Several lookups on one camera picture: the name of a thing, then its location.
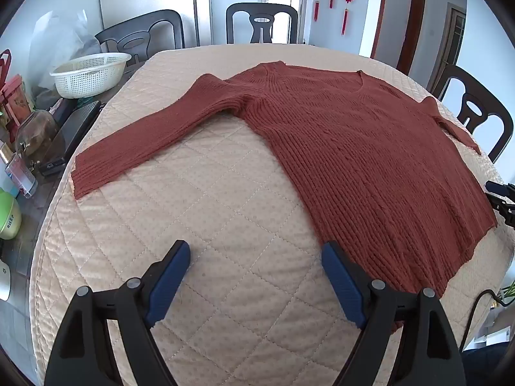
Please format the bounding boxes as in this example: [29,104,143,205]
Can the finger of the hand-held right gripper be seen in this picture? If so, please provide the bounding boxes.
[485,193,515,226]
[485,180,515,196]

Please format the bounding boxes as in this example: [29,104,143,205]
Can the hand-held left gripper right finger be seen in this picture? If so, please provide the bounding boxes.
[321,241,467,386]

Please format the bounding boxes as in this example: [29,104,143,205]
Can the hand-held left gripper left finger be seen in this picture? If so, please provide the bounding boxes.
[43,240,191,386]

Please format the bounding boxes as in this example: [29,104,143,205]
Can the rust red knit sweater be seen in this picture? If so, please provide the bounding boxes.
[71,60,499,336]

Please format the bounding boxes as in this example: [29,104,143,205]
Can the black chair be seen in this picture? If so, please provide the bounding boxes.
[225,3,299,45]
[94,9,186,67]
[428,64,515,163]

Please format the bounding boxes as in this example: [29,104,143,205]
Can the beige quilted blanket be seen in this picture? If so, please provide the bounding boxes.
[29,43,515,386]

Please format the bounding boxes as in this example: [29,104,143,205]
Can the brown framed glass door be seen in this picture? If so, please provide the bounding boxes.
[432,4,467,95]

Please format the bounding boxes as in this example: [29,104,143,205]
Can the dark cloth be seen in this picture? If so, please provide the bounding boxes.
[463,340,510,386]

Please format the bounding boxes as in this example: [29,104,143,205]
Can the flowered paper cup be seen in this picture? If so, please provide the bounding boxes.
[0,261,13,301]

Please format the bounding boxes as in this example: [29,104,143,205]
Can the green frog cup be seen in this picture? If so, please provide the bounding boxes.
[0,188,22,241]

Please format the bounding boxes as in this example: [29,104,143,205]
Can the black tray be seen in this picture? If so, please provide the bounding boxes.
[38,100,102,177]

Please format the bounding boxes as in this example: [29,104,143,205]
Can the small perfume bottle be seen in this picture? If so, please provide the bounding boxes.
[4,145,39,198]

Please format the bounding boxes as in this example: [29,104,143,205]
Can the glass jar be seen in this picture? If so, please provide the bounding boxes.
[15,108,61,157]

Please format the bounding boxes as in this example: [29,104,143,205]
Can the white plastic colander basket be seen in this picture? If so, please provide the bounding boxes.
[49,52,133,99]

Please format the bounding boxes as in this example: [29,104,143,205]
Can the clear plastic bag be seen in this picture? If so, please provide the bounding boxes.
[30,10,101,93]

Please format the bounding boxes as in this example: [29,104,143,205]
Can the red gift bag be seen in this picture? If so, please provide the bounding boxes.
[0,48,13,93]

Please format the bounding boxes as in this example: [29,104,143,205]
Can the black cable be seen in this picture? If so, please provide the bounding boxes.
[459,289,505,350]

